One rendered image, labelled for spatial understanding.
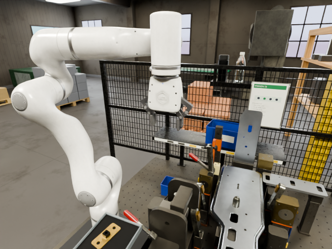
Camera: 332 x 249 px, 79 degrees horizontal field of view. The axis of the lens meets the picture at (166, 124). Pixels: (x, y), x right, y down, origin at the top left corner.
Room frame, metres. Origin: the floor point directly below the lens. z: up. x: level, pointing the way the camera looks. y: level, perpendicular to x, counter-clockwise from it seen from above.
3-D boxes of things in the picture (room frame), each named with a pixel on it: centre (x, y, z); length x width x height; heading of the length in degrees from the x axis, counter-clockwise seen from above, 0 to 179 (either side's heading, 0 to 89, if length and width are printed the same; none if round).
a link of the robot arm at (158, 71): (0.60, 0.00, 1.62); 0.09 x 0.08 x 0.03; 67
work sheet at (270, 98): (1.30, -0.67, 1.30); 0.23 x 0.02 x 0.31; 67
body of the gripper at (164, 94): (0.60, 0.00, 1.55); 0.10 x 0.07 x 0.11; 67
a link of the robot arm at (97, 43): (0.65, 0.11, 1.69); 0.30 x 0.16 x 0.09; 80
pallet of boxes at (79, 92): (5.73, 2.94, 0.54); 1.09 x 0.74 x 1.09; 151
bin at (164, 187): (1.15, -0.03, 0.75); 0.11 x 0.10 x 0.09; 157
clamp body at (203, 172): (0.90, -0.20, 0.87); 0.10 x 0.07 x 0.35; 67
